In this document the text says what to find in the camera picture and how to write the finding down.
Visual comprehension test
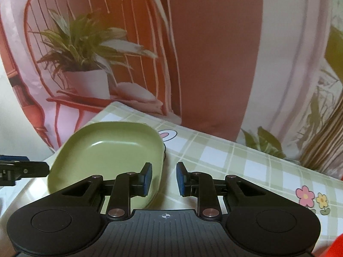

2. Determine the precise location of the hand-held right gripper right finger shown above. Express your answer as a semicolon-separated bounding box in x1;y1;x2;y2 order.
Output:
175;162;272;219

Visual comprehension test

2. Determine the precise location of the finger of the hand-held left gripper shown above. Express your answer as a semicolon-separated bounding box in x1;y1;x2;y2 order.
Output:
0;154;50;187

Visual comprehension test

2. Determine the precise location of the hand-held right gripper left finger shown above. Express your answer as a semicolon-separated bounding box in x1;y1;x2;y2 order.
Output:
55;162;153;219

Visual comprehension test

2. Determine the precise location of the green plate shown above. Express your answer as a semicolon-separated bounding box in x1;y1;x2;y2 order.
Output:
47;121;165;210

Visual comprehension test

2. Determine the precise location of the red bowl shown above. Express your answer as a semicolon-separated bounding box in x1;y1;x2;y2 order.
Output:
312;232;343;257

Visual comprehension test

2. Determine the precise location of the green checked tablecloth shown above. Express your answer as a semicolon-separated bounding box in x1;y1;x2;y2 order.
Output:
0;101;343;248

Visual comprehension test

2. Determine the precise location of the printed backdrop cloth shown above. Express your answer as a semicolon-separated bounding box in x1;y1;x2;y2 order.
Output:
0;0;343;180

